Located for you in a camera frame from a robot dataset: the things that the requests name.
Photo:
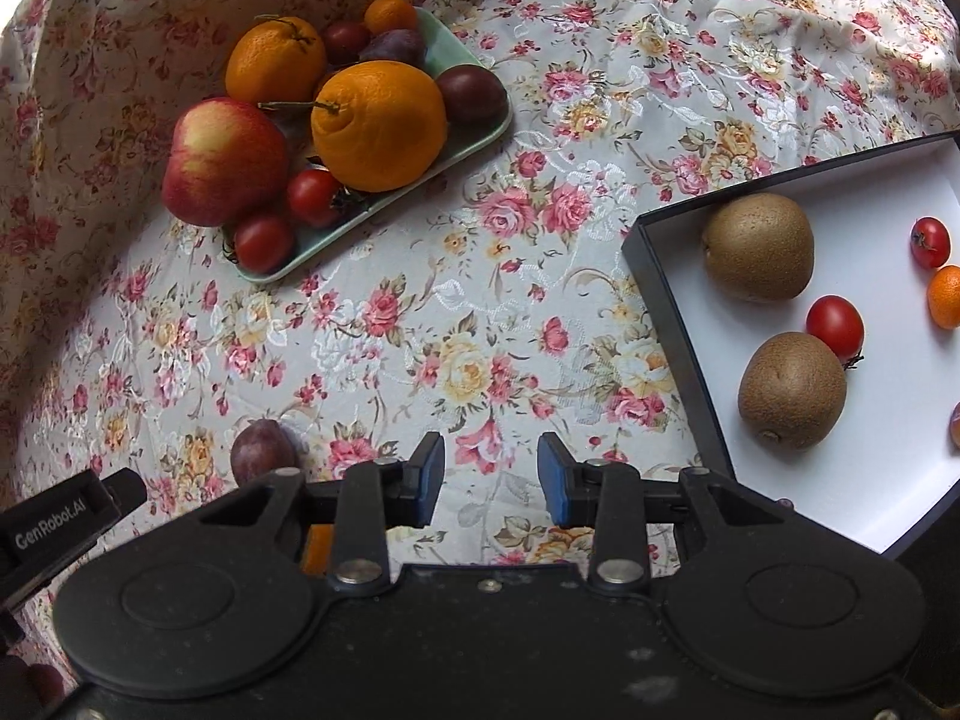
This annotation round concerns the dark plum tray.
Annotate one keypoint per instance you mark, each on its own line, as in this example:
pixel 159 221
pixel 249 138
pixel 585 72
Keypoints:
pixel 472 94
pixel 403 45

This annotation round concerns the dark plum tray right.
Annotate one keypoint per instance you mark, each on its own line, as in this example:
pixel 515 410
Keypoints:
pixel 472 94

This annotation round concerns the cherry tomato tray front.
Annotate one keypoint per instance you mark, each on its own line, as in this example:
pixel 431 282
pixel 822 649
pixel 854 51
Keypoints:
pixel 263 242

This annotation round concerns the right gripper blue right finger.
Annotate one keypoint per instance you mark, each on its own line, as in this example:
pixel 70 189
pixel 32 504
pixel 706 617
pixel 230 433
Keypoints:
pixel 562 481

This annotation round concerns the small mandarin orange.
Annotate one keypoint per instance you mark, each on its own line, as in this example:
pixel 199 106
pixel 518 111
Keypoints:
pixel 316 554

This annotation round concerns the dark plum tray middle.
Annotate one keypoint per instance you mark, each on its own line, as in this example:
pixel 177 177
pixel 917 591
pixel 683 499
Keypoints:
pixel 403 45

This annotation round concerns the light green tray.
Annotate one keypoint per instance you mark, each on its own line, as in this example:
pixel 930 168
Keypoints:
pixel 444 51

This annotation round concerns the brown kiwi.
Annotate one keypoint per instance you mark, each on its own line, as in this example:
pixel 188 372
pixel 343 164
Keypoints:
pixel 792 391
pixel 759 248

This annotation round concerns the rear orange on tray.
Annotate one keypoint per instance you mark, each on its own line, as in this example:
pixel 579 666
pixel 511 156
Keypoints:
pixel 280 60

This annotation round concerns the dark red fruit tray rear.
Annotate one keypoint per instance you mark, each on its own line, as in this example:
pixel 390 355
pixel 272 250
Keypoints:
pixel 344 40

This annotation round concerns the small cherry tomato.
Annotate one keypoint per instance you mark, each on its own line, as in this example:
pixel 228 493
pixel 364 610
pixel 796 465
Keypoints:
pixel 930 243

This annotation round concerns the white box with dark rim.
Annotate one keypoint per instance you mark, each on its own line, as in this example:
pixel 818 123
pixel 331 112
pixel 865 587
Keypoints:
pixel 888 470

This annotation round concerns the small mandarin on tray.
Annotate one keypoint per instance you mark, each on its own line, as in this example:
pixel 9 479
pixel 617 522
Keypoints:
pixel 388 15

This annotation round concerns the dark plum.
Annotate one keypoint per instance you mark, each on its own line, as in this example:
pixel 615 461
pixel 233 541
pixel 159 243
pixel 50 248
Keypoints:
pixel 954 426
pixel 261 448

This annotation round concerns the large orange with stem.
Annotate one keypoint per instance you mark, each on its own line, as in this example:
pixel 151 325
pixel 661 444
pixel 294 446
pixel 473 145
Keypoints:
pixel 377 126

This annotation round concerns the red apple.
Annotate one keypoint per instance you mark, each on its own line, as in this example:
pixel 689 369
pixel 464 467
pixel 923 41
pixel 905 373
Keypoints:
pixel 226 157

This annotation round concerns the cherry tomato tray middle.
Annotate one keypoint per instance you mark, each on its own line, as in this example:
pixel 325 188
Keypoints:
pixel 312 198

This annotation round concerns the cherry tomato tray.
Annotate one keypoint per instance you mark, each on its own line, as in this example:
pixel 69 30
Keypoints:
pixel 263 242
pixel 312 198

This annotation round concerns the floral tablecloth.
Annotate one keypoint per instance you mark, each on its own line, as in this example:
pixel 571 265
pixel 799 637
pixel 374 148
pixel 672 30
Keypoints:
pixel 492 305

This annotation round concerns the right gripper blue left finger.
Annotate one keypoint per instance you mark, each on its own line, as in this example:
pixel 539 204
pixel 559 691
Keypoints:
pixel 422 478

